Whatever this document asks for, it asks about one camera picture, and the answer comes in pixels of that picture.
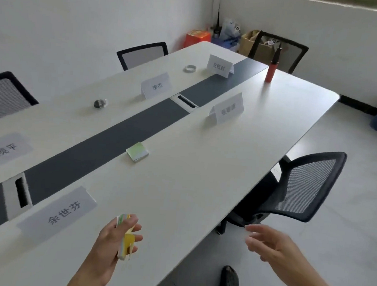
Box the person's left hand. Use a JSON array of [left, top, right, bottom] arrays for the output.
[[89, 213, 145, 276]]

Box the person's right hand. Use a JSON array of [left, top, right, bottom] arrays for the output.
[[242, 223, 303, 283]]

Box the yellow green sticky note pad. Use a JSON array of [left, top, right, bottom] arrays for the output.
[[112, 213, 138, 262]]

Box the person's left forearm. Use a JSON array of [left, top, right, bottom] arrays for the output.
[[64, 255, 117, 286]]

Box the person's right forearm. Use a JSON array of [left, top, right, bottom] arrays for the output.
[[277, 251, 356, 286]]

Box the person's black shoe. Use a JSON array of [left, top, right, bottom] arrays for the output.
[[219, 265, 242, 286]]

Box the black mesh office chair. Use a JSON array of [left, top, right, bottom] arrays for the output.
[[0, 70, 42, 129], [115, 39, 170, 75], [247, 30, 311, 76], [216, 143, 348, 245]]

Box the white paper name card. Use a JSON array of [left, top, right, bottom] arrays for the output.
[[15, 181, 99, 250], [0, 130, 35, 176], [206, 54, 236, 79], [208, 90, 246, 128], [140, 70, 174, 101]]

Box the black baseboard strip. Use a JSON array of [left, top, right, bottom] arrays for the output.
[[338, 94, 377, 116]]

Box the red bottle with black top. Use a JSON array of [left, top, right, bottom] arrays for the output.
[[264, 42, 284, 84]]

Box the orange box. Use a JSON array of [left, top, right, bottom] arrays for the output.
[[183, 29, 212, 51]]

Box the brown cardboard box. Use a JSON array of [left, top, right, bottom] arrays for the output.
[[238, 29, 282, 66]]

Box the white blue plastic bag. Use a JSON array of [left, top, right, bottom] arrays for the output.
[[211, 18, 243, 53]]

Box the silver table cable box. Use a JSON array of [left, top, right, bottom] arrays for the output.
[[0, 170, 36, 223], [168, 93, 201, 113]]

